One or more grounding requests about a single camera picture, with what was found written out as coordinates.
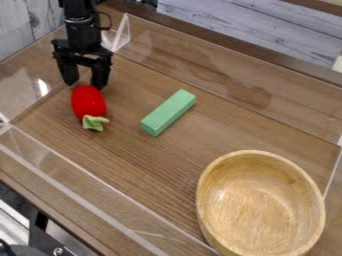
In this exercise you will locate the clear acrylic tray walls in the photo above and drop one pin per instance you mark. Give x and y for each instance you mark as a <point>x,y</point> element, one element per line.
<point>119,187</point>

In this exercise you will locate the red plush strawberry toy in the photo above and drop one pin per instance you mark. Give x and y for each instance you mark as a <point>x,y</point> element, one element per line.
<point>90,107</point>

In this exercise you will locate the wooden bowl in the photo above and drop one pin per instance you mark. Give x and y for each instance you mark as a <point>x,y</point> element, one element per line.
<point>259,206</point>

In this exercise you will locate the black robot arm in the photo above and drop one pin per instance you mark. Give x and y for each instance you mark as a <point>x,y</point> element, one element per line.
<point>79,9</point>

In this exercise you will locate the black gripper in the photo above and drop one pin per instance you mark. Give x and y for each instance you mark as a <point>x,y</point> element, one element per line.
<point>83,41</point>

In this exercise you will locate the green rectangular block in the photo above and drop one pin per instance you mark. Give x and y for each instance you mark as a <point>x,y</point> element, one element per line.
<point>167,112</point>

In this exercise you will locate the black table leg bracket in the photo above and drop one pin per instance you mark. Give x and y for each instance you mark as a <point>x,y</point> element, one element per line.
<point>50,238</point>

